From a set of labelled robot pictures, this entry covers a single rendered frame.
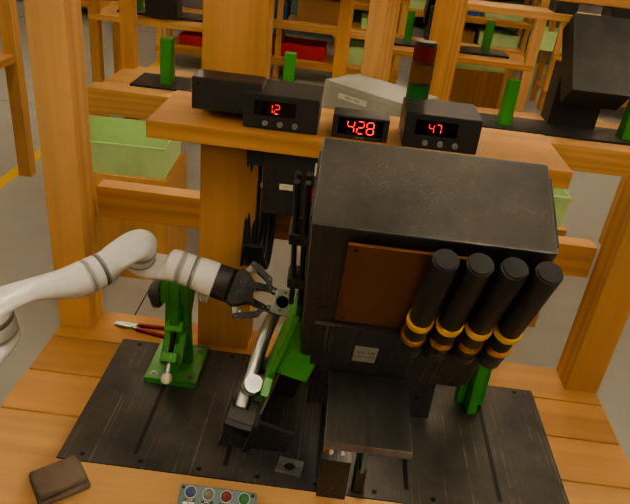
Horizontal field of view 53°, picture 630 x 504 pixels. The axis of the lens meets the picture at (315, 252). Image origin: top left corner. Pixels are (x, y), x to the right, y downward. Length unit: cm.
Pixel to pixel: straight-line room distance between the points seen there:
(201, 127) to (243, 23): 24
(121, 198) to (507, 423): 113
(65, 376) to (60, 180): 49
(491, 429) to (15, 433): 110
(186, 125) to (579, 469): 119
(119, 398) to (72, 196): 51
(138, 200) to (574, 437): 126
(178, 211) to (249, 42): 51
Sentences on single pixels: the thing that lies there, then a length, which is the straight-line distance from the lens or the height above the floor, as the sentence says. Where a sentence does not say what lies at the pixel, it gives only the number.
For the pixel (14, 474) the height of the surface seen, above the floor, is 90.
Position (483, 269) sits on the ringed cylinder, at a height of 156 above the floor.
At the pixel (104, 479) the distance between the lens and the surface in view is 144.
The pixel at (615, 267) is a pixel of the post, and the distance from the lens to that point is 171.
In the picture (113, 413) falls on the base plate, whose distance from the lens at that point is 157.
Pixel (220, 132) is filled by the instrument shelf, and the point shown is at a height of 153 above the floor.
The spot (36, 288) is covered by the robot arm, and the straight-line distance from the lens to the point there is 128.
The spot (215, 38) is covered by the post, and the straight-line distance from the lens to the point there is 144.
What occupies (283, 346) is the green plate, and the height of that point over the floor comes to 119.
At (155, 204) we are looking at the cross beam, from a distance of 171.
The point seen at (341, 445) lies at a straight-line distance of 119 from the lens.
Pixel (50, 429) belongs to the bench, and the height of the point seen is 88.
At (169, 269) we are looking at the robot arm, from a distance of 134.
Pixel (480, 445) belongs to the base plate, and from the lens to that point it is 160.
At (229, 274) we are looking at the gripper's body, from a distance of 134.
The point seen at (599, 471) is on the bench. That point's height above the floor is 88.
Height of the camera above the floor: 197
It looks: 29 degrees down
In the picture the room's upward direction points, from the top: 7 degrees clockwise
